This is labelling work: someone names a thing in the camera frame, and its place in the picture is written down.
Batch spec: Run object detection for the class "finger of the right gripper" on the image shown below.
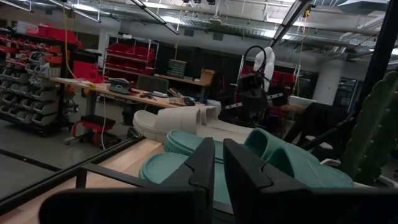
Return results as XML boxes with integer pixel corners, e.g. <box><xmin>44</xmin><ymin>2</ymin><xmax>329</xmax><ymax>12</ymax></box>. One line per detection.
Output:
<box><xmin>244</xmin><ymin>89</ymin><xmax>257</xmax><ymax>124</ymax></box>
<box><xmin>256</xmin><ymin>88</ymin><xmax>269</xmax><ymax>124</ymax></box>

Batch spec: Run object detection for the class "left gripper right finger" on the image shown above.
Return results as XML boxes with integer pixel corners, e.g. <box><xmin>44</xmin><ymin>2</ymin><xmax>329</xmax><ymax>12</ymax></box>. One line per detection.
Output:
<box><xmin>223</xmin><ymin>138</ymin><xmax>398</xmax><ymax>224</ymax></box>

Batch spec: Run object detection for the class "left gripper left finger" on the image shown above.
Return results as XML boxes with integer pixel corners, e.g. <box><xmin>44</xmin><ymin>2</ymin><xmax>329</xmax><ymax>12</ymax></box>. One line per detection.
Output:
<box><xmin>39</xmin><ymin>136</ymin><xmax>216</xmax><ymax>224</ymax></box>

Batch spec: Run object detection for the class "light grey slide sandal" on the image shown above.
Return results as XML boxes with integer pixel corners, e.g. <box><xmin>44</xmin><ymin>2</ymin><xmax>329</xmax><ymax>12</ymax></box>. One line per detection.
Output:
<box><xmin>198</xmin><ymin>105</ymin><xmax>254</xmax><ymax>135</ymax></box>
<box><xmin>132</xmin><ymin>106</ymin><xmax>249</xmax><ymax>144</ymax></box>

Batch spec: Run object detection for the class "green rubber slide sandal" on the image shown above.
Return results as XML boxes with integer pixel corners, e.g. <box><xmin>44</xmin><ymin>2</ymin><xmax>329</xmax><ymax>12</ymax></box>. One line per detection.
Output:
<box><xmin>138</xmin><ymin>146</ymin><xmax>355</xmax><ymax>215</ymax></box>
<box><xmin>164</xmin><ymin>127</ymin><xmax>312</xmax><ymax>165</ymax></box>

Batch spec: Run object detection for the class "cardboard box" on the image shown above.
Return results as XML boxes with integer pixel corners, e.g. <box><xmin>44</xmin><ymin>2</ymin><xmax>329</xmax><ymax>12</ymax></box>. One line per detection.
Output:
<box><xmin>200</xmin><ymin>68</ymin><xmax>216</xmax><ymax>85</ymax></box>

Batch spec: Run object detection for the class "white moulded object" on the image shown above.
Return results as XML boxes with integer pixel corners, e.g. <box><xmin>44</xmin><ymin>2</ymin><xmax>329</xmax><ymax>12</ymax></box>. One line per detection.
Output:
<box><xmin>252</xmin><ymin>46</ymin><xmax>276</xmax><ymax>93</ymax></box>

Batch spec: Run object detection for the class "white hexagonal plant pot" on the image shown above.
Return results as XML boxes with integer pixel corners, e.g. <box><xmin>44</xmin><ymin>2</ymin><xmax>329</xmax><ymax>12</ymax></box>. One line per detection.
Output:
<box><xmin>319</xmin><ymin>157</ymin><xmax>398</xmax><ymax>189</ymax></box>

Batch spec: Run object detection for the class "red and black cart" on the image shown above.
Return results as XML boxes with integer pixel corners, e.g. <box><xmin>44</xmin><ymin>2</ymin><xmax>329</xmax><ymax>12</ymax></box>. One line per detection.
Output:
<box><xmin>65</xmin><ymin>114</ymin><xmax>121</xmax><ymax>147</ymax></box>

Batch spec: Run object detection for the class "wooden workbench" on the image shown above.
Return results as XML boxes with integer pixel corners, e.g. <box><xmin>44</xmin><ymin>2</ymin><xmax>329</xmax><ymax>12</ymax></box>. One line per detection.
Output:
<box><xmin>49</xmin><ymin>76</ymin><xmax>208</xmax><ymax>110</ymax></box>

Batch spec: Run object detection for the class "green cactus plant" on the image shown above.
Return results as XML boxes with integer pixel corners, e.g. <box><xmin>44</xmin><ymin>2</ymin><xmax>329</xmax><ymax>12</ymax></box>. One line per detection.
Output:
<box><xmin>338</xmin><ymin>70</ymin><xmax>398</xmax><ymax>187</ymax></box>

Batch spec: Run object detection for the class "grey benchtop device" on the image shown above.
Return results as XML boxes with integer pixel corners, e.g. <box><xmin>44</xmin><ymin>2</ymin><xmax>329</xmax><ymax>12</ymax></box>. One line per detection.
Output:
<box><xmin>108</xmin><ymin>77</ymin><xmax>131</xmax><ymax>95</ymax></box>

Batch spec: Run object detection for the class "storage rack with bins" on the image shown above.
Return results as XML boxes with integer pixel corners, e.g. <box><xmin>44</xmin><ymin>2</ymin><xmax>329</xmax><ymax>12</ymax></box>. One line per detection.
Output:
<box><xmin>0</xmin><ymin>23</ymin><xmax>82</xmax><ymax>135</ymax></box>

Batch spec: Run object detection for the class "black looped cable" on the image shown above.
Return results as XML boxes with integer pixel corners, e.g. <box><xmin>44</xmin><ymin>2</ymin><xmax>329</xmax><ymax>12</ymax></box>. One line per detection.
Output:
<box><xmin>243</xmin><ymin>45</ymin><xmax>267</xmax><ymax>75</ymax></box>

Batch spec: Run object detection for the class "wooden shelf with black frame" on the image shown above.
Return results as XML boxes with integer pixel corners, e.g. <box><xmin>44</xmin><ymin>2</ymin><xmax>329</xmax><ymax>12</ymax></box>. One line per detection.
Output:
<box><xmin>74</xmin><ymin>138</ymin><xmax>234</xmax><ymax>215</ymax></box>

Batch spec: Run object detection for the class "white cable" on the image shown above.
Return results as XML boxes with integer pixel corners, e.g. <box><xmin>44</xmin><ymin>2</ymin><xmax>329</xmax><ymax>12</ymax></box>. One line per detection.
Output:
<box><xmin>99</xmin><ymin>93</ymin><xmax>107</xmax><ymax>151</ymax></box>

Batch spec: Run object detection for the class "wire rack with red bins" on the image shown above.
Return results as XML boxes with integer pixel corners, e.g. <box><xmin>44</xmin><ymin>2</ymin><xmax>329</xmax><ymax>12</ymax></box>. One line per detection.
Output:
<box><xmin>104</xmin><ymin>42</ymin><xmax>156</xmax><ymax>78</ymax></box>

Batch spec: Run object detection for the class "yellow cable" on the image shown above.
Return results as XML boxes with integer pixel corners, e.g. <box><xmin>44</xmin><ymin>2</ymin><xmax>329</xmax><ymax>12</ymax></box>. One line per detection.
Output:
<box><xmin>62</xmin><ymin>6</ymin><xmax>97</xmax><ymax>90</ymax></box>

